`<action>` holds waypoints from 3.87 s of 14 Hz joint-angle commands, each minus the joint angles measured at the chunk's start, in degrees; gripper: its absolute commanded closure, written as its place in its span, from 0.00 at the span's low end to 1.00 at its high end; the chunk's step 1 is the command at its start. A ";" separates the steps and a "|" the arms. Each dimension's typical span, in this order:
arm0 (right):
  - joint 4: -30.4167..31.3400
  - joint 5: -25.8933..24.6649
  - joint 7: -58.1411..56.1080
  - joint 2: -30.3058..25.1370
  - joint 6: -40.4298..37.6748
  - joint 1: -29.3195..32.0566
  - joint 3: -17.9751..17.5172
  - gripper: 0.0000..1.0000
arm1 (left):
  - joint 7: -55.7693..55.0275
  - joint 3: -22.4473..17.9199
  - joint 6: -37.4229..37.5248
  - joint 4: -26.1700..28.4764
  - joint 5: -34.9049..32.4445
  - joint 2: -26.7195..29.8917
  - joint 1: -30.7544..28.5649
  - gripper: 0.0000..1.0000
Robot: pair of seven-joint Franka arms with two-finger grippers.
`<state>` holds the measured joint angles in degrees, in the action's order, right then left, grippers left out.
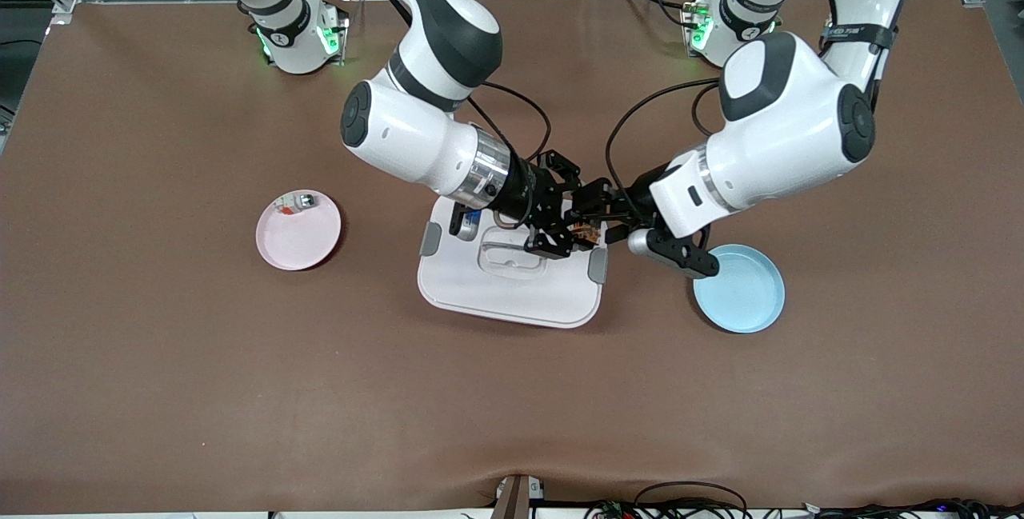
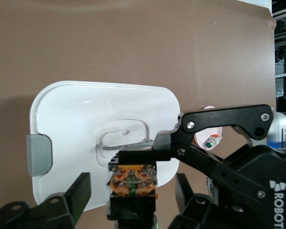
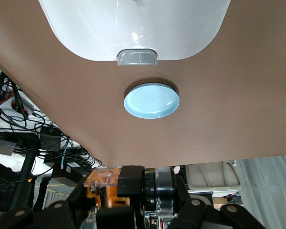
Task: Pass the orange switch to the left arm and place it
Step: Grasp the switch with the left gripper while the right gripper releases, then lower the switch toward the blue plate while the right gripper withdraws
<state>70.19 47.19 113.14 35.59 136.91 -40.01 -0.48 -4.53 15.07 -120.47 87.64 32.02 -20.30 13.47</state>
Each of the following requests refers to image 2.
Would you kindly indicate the white lidded storage box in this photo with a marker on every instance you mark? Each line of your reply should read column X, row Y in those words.
column 74, row 119

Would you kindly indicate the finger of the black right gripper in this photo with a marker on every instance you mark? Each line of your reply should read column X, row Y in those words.
column 217, row 117

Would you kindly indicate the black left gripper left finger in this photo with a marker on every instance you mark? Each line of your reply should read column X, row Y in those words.
column 71, row 202

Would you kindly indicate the green push-button switch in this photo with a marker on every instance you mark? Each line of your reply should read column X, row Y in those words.
column 208, row 144

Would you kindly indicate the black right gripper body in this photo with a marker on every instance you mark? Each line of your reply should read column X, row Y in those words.
column 281, row 171

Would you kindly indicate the pink round plate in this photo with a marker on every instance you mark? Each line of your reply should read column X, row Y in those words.
column 202, row 137

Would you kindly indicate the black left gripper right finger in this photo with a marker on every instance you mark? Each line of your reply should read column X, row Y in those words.
column 188, row 205

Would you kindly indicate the orange and black push-button switch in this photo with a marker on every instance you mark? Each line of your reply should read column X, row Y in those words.
column 132, row 181

